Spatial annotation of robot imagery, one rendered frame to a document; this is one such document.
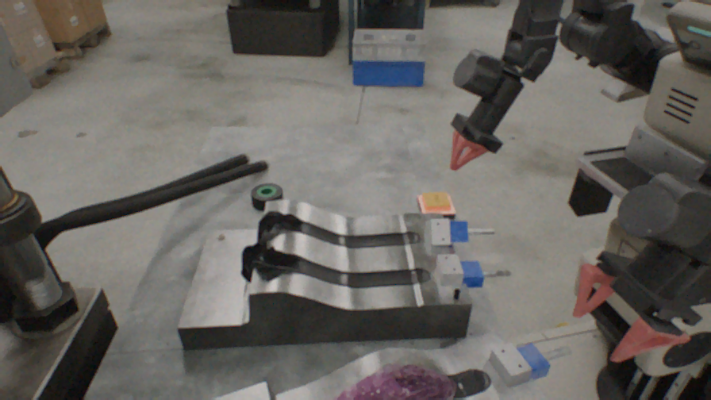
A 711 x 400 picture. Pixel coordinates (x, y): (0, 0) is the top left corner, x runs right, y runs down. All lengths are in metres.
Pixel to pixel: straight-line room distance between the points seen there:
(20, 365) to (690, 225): 1.00
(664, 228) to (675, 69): 0.46
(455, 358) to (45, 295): 0.72
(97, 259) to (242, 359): 1.71
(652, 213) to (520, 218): 2.04
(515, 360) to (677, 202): 0.34
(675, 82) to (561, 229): 1.69
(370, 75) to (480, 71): 3.21
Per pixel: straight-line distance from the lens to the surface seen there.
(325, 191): 1.23
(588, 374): 1.62
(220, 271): 0.95
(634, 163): 1.02
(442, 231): 0.92
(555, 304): 2.18
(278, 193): 1.18
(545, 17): 0.90
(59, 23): 5.20
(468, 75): 0.88
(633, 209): 0.59
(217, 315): 0.87
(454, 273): 0.84
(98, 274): 2.43
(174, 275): 1.06
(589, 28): 0.98
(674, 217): 0.57
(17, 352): 1.06
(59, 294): 1.06
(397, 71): 4.05
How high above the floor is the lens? 1.49
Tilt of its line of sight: 35 degrees down
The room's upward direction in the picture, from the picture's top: straight up
